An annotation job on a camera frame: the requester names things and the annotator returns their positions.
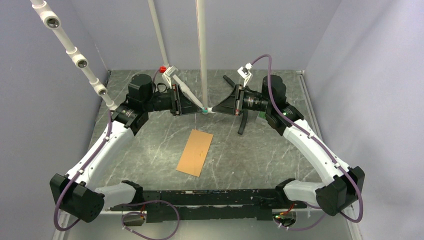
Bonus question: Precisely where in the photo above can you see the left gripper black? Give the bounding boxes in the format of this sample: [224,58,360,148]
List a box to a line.
[143,84,202,116]

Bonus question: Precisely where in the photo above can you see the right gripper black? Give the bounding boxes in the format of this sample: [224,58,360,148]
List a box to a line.
[212,84,272,116]

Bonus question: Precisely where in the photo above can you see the green white glue stick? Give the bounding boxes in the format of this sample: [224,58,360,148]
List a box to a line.
[202,107,215,115]

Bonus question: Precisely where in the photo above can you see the brown paper envelope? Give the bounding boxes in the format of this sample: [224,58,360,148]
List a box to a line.
[176,129,214,177]

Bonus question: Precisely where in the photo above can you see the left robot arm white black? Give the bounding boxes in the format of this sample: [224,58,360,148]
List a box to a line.
[49,74,203,231]

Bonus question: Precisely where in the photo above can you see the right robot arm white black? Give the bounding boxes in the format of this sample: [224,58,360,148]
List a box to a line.
[212,74,365,216]

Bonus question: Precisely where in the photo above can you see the black foam tube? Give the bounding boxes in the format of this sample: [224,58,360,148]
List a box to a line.
[222,75,249,135]

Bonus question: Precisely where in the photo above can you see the green white small box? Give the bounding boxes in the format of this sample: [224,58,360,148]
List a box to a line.
[255,111,267,126]

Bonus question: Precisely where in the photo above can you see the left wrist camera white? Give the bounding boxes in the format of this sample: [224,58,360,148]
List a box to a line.
[159,65,178,88]

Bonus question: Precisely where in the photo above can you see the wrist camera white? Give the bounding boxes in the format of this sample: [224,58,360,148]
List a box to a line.
[159,65,178,88]
[237,63,253,88]

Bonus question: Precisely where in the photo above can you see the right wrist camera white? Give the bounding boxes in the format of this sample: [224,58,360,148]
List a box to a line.
[237,63,253,88]

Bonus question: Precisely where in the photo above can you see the aluminium frame rail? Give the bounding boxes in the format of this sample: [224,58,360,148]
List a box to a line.
[296,70,331,171]

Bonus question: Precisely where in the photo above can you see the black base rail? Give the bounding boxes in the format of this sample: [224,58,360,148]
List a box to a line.
[111,188,307,223]

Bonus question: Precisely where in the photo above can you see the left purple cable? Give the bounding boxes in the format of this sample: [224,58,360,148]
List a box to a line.
[53,67,167,232]

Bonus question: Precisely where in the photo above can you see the white PVC pipe frame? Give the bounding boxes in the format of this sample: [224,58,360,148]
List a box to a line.
[30,0,210,114]

